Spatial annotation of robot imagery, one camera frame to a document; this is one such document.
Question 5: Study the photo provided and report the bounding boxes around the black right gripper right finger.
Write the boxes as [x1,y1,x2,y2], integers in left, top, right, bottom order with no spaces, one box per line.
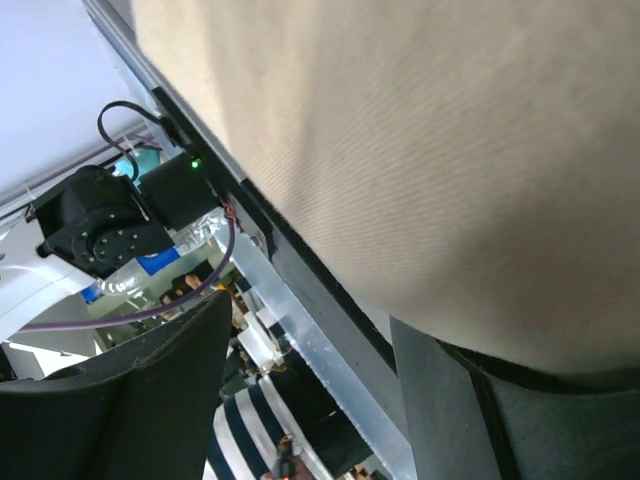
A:
[391,319,639,479]

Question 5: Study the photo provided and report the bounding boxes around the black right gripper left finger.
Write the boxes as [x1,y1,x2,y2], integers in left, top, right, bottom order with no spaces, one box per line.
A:
[1,291,232,479]

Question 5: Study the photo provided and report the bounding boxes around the beige t shirt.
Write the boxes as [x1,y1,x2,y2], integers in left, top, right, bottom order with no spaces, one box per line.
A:
[133,1,639,374]

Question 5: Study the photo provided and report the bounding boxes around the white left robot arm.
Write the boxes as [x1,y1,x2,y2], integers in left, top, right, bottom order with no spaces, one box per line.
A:
[1,153,219,339]

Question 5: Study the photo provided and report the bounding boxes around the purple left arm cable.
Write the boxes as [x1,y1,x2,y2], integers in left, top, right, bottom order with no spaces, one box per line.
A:
[17,132,237,335]

